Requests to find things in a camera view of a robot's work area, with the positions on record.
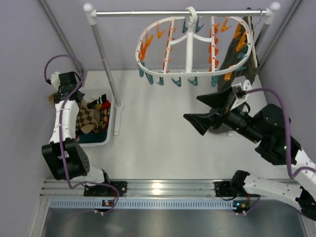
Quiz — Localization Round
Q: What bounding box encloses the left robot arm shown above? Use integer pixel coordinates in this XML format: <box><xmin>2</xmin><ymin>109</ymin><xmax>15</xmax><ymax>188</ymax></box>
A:
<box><xmin>41</xmin><ymin>71</ymin><xmax>109</xmax><ymax>185</ymax></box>

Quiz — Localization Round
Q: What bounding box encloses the olive green garment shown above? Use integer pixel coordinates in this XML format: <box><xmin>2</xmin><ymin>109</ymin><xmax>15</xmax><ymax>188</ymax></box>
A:
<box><xmin>207</xmin><ymin>17</ymin><xmax>260</xmax><ymax>135</ymax></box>

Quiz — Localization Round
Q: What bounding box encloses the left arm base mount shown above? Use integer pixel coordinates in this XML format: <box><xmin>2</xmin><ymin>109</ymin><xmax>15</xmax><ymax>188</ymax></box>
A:
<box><xmin>83</xmin><ymin>181</ymin><xmax>127</xmax><ymax>197</ymax></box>

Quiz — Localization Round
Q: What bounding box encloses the dark teal sock in basket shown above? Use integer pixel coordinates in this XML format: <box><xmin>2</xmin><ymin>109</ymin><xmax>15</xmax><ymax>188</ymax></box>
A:
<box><xmin>77</xmin><ymin>132</ymin><xmax>107</xmax><ymax>144</ymax></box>

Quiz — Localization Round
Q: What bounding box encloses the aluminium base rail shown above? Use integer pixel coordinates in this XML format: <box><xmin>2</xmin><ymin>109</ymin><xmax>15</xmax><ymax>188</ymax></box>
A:
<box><xmin>40</xmin><ymin>179</ymin><xmax>309</xmax><ymax>210</ymax></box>

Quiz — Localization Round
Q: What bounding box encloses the wooden clothes hanger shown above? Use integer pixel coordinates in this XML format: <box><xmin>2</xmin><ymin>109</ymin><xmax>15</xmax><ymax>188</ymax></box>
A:
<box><xmin>247</xmin><ymin>16</ymin><xmax>258</xmax><ymax>68</ymax></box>

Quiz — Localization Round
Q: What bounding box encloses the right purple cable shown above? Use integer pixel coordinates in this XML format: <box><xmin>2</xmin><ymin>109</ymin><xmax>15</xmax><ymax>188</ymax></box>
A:
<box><xmin>243</xmin><ymin>87</ymin><xmax>316</xmax><ymax>215</ymax></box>

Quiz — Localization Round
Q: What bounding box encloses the white clothes rack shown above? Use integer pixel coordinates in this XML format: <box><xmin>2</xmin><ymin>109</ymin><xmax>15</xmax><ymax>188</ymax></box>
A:
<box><xmin>82</xmin><ymin>2</ymin><xmax>281</xmax><ymax>136</ymax></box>

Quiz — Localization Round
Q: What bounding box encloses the white clip hanger frame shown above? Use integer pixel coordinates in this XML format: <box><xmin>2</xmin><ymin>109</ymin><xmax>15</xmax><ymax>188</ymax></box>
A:
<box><xmin>135</xmin><ymin>6</ymin><xmax>252</xmax><ymax>87</ymax></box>

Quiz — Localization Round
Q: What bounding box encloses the white laundry basket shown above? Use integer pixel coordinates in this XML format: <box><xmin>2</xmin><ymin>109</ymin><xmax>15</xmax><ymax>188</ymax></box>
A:
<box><xmin>75</xmin><ymin>88</ymin><xmax>114</xmax><ymax>147</ymax></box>

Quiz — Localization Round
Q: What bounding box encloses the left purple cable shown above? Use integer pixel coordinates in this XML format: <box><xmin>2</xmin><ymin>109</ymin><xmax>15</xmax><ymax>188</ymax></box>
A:
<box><xmin>43</xmin><ymin>54</ymin><xmax>120</xmax><ymax>215</ymax></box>

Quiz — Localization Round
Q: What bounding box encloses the purple cable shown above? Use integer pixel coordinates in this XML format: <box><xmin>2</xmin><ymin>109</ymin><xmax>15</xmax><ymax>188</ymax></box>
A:
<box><xmin>243</xmin><ymin>87</ymin><xmax>316</xmax><ymax>215</ymax></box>
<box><xmin>43</xmin><ymin>54</ymin><xmax>120</xmax><ymax>215</ymax></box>

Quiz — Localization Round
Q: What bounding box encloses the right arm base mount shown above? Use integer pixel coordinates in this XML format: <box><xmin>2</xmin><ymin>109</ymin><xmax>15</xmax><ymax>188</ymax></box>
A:
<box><xmin>214</xmin><ymin>181</ymin><xmax>236</xmax><ymax>198</ymax></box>

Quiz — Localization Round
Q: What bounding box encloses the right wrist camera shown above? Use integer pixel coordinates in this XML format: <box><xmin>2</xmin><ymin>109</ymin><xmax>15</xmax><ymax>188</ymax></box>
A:
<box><xmin>230</xmin><ymin>79</ymin><xmax>252</xmax><ymax>110</ymax></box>

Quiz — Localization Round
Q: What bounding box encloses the brown argyle sock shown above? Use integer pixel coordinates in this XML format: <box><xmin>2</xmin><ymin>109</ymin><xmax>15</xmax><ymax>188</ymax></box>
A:
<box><xmin>76</xmin><ymin>100</ymin><xmax>100</xmax><ymax>134</ymax></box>
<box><xmin>47</xmin><ymin>92</ymin><xmax>57</xmax><ymax>107</ymax></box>
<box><xmin>98</xmin><ymin>108</ymin><xmax>111</xmax><ymax>133</ymax></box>

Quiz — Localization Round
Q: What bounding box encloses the black striped sock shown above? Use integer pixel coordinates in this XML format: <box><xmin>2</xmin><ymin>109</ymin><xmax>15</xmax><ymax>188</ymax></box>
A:
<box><xmin>90</xmin><ymin>94</ymin><xmax>107</xmax><ymax>105</ymax></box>

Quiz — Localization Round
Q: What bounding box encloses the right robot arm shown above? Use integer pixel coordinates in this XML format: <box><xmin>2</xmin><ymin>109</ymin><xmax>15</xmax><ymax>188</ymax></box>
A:
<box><xmin>183</xmin><ymin>86</ymin><xmax>316</xmax><ymax>220</ymax></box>

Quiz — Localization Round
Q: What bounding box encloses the red sock in basket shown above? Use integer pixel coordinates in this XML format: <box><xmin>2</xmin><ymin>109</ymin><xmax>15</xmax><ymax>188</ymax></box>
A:
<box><xmin>100</xmin><ymin>100</ymin><xmax>111</xmax><ymax>110</ymax></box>

